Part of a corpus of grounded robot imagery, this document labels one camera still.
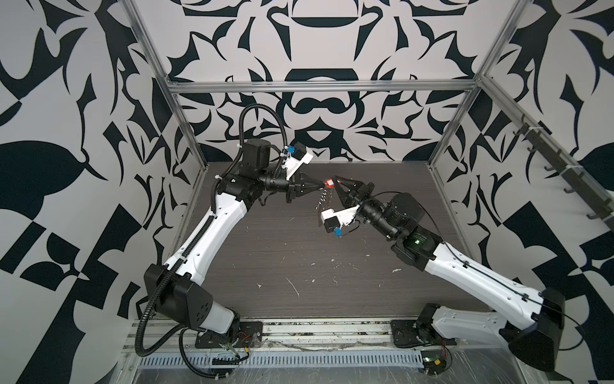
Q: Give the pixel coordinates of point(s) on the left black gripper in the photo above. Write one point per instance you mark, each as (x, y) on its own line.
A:
(300, 184)

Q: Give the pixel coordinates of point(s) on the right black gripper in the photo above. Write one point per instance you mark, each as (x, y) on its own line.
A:
(362, 190)

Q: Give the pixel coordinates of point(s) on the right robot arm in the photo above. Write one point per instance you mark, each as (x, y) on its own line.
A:
(528, 322)

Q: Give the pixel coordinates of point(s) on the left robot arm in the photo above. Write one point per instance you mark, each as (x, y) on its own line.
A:
(175, 288)

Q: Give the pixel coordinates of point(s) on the small circuit board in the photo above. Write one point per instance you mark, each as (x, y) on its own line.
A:
(436, 362)

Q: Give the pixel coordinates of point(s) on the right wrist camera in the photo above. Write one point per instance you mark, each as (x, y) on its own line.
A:
(334, 221)

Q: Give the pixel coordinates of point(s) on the aluminium front rail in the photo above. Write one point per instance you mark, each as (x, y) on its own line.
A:
(326, 331)

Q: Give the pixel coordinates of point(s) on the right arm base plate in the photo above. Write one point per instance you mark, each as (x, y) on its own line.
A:
(417, 333)

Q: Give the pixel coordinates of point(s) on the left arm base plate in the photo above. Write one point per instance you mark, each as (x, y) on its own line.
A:
(240, 334)

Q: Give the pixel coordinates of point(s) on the black wall hook rack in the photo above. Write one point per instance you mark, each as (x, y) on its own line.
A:
(560, 163)

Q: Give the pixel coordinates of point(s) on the white slotted cable duct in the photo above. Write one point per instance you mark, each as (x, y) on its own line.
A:
(411, 359)

